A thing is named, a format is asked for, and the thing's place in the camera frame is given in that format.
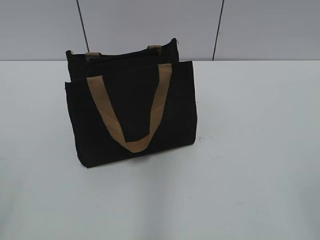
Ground black canvas tote bag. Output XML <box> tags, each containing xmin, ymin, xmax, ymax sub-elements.
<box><xmin>65</xmin><ymin>38</ymin><xmax>198</xmax><ymax>168</ymax></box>

